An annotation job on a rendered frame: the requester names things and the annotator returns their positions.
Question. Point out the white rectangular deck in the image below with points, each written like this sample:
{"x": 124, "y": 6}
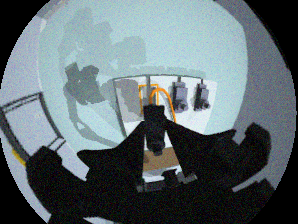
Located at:
{"x": 192, "y": 99}

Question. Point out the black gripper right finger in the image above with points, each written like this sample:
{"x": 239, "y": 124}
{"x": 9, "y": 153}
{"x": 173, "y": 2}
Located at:
{"x": 193, "y": 148}

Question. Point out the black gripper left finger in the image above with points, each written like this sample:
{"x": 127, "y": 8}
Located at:
{"x": 127, "y": 157}

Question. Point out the black micro servo with orange cable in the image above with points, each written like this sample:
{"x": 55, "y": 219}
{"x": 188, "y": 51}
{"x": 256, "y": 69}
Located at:
{"x": 155, "y": 123}

